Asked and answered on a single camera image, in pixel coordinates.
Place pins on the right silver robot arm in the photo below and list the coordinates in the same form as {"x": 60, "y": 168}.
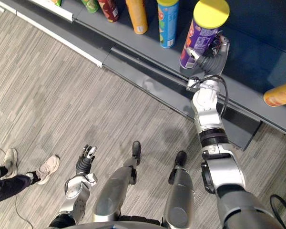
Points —
{"x": 219, "y": 152}

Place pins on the dark grey shelf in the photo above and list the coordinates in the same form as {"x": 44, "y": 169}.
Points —
{"x": 157, "y": 57}

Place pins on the person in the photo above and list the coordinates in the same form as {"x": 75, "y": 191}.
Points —
{"x": 13, "y": 176}

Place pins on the orange chips can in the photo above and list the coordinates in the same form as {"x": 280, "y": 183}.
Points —
{"x": 137, "y": 15}

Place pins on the left silver robot leg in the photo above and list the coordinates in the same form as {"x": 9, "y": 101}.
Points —
{"x": 119, "y": 188}

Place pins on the green package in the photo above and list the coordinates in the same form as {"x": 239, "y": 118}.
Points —
{"x": 57, "y": 2}

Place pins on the purple chips can yellow lid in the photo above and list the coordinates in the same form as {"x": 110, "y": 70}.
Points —
{"x": 202, "y": 33}

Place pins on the white shelf rail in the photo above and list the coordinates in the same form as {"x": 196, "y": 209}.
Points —
{"x": 59, "y": 35}

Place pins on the right silver robot leg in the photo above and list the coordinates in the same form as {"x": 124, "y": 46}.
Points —
{"x": 180, "y": 190}

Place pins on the green chips can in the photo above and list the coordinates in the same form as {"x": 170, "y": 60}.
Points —
{"x": 90, "y": 5}

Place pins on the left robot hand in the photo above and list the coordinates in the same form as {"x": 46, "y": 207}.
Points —
{"x": 85, "y": 160}

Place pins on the blue chips can yellow lid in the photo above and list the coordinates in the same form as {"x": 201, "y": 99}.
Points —
{"x": 167, "y": 22}

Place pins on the silver robot leg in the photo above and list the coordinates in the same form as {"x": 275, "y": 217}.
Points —
{"x": 180, "y": 190}
{"x": 119, "y": 188}

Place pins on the red chips can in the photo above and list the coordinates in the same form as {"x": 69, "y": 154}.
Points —
{"x": 109, "y": 10}

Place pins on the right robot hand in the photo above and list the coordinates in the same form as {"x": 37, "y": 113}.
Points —
{"x": 213, "y": 62}

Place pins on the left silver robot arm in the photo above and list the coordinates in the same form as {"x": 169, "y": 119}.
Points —
{"x": 74, "y": 198}

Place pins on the yellow chips can lying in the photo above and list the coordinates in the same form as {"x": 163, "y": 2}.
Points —
{"x": 280, "y": 94}

